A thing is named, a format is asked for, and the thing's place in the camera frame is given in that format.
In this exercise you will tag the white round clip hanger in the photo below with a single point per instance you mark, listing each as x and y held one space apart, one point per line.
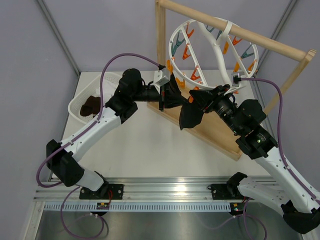
204 57

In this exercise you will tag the aluminium mounting rail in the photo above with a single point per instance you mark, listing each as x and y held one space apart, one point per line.
156 189

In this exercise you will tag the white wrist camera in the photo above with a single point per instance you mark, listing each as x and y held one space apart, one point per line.
161 77
236 82

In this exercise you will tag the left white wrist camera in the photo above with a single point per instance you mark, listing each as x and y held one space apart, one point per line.
161 77

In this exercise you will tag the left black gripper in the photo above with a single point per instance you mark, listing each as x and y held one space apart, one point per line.
170 97

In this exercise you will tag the white sock in basket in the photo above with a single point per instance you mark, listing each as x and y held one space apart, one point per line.
108 89

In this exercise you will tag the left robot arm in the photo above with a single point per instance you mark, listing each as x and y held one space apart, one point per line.
63 157

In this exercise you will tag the brown sock with stripes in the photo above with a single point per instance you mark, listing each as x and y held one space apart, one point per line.
91 107

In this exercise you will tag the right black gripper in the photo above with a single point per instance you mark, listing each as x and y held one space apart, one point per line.
204 98

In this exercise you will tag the white slotted cable duct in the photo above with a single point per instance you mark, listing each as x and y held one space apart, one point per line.
169 207

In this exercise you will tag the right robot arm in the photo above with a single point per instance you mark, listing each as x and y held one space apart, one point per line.
298 202

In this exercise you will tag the white perforated plastic basket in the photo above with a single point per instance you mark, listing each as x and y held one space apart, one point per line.
92 89

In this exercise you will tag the wooden hanger rack frame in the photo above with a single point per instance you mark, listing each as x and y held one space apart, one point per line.
212 130

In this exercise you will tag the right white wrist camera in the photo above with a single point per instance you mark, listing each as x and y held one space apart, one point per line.
236 82

